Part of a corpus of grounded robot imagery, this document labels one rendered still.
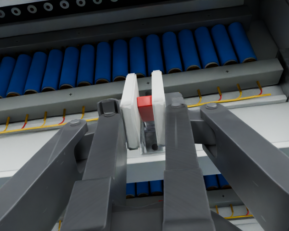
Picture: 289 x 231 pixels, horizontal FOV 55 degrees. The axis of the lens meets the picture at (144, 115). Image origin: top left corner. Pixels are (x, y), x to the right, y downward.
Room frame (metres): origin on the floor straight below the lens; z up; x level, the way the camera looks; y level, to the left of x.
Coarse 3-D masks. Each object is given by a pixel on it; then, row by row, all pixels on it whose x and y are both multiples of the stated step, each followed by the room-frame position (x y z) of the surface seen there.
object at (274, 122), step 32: (192, 0) 0.36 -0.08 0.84; (224, 0) 0.36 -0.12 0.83; (0, 32) 0.38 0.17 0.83; (32, 32) 0.38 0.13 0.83; (256, 32) 0.34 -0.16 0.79; (288, 32) 0.29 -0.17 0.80; (288, 64) 0.25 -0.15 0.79; (192, 96) 0.26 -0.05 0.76; (224, 96) 0.26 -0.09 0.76; (288, 96) 0.24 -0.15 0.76; (256, 128) 0.22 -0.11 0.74; (288, 128) 0.21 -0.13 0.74; (0, 160) 0.23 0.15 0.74; (128, 160) 0.21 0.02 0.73; (160, 160) 0.20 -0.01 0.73
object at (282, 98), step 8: (272, 96) 0.24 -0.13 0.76; (280, 96) 0.24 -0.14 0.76; (224, 104) 0.24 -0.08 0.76; (232, 104) 0.24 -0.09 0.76; (240, 104) 0.24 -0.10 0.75; (248, 104) 0.24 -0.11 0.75; (256, 104) 0.24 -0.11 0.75; (264, 104) 0.24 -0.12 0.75; (96, 120) 0.25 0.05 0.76; (0, 128) 0.26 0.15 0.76; (8, 128) 0.26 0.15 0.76; (16, 128) 0.26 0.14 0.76; (40, 128) 0.25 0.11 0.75; (48, 128) 0.25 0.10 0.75; (56, 128) 0.25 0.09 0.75
